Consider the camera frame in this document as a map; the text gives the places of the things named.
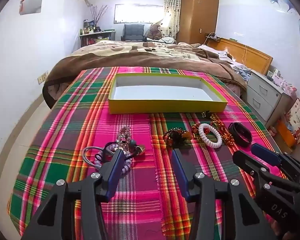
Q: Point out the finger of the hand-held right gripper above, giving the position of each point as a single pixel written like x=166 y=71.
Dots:
x=265 y=153
x=245 y=161

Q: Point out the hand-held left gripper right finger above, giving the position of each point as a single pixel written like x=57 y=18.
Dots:
x=180 y=170

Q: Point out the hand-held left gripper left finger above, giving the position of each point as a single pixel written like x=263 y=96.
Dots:
x=116 y=170

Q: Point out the black wristband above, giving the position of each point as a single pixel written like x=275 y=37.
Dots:
x=242 y=142

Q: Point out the yellow-green shallow box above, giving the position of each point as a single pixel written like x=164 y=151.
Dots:
x=160 y=92

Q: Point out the orange box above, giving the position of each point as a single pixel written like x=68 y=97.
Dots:
x=285 y=131

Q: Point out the gold hair clip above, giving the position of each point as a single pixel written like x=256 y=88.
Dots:
x=140 y=150

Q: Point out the grey hair band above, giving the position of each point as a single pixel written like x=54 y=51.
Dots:
x=86 y=158

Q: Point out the beaded silver hair ornament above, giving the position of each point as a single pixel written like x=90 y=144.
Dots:
x=125 y=133

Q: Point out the pink green plaid cloth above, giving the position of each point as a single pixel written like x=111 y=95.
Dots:
x=145 y=205

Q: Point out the red printed white box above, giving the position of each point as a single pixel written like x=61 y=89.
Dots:
x=298 y=120

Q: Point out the grey drawer nightstand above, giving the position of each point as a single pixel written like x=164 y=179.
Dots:
x=265 y=92

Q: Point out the light crumpled bed linen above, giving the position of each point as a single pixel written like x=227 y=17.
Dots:
x=230 y=62

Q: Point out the wooden headboard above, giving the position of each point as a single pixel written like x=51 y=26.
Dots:
x=252 y=55

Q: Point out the brown printed blanket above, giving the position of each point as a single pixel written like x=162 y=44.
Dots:
x=140 y=57

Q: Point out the power strip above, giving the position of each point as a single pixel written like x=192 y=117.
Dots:
x=212 y=37

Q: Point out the white pillow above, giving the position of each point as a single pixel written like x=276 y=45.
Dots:
x=169 y=40

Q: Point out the cluttered desk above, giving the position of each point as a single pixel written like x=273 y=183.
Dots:
x=96 y=37

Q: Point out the dark grey chair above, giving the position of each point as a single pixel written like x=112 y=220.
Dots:
x=133 y=31

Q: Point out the brown teddy bear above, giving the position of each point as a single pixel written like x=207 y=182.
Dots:
x=155 y=32

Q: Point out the vase of bare branches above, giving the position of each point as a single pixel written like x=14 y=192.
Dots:
x=98 y=17

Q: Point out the wooden wardrobe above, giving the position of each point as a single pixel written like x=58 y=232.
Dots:
x=200 y=12

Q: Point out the window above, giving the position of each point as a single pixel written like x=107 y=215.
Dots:
x=137 y=13

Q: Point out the patterned curtain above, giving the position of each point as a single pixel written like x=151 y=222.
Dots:
x=172 y=10

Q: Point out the wall socket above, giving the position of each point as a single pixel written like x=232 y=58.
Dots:
x=43 y=77

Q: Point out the blue dolphin wall sticker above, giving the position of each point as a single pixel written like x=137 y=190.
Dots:
x=282 y=2

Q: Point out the white wall poster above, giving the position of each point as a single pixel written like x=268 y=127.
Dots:
x=32 y=1

